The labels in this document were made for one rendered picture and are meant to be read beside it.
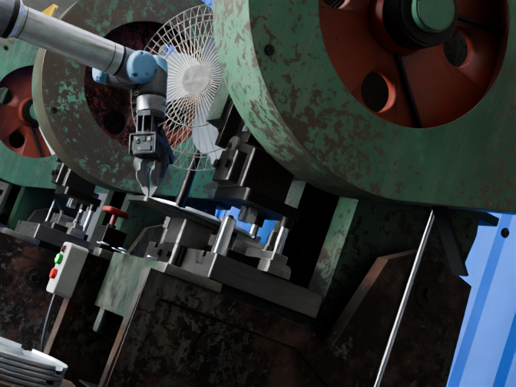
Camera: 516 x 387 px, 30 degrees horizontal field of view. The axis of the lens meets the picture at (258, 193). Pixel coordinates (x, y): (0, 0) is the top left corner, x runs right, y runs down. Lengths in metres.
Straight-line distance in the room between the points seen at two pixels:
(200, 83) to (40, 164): 2.34
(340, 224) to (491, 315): 1.07
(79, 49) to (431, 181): 0.86
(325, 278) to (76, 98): 1.59
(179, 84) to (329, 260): 1.15
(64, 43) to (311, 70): 0.60
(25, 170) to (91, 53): 3.13
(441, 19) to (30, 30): 0.91
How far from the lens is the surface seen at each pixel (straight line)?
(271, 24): 1.96
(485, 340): 3.32
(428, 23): 2.08
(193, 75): 3.21
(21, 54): 5.40
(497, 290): 3.36
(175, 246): 2.31
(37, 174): 5.39
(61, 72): 3.66
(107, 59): 2.30
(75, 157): 3.64
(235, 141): 2.45
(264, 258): 2.22
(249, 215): 2.41
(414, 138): 2.12
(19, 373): 1.72
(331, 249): 2.38
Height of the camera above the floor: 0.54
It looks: 9 degrees up
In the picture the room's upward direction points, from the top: 20 degrees clockwise
